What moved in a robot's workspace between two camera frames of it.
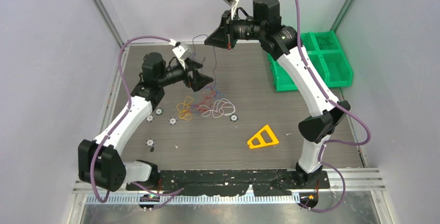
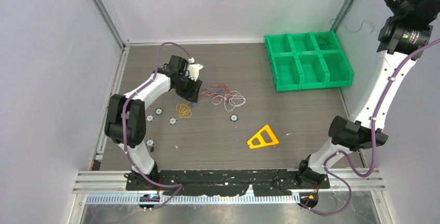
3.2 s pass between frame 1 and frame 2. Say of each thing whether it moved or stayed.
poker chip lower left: stayed
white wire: moved
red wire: moved
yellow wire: stayed
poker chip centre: stayed
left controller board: stayed
